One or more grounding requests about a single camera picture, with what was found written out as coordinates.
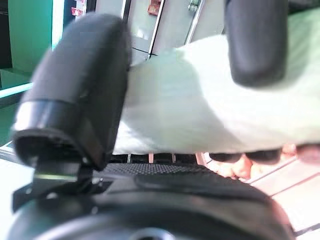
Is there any wooden potato crate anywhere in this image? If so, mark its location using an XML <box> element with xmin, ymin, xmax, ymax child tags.
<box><xmin>197</xmin><ymin>143</ymin><xmax>320</xmax><ymax>237</ymax></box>

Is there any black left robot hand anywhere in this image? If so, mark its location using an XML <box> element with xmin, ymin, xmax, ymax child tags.
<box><xmin>9</xmin><ymin>0</ymin><xmax>296</xmax><ymax>240</ymax></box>

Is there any brown potato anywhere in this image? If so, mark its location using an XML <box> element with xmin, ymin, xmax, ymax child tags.
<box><xmin>214</xmin><ymin>155</ymin><xmax>254</xmax><ymax>181</ymax></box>

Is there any glass door cabinet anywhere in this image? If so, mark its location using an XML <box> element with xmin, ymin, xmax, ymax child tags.
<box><xmin>94</xmin><ymin>0</ymin><xmax>226</xmax><ymax>61</ymax></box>

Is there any long pale napa cabbage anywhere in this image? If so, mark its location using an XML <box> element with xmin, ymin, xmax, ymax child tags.
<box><xmin>112</xmin><ymin>4</ymin><xmax>320</xmax><ymax>157</ymax></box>

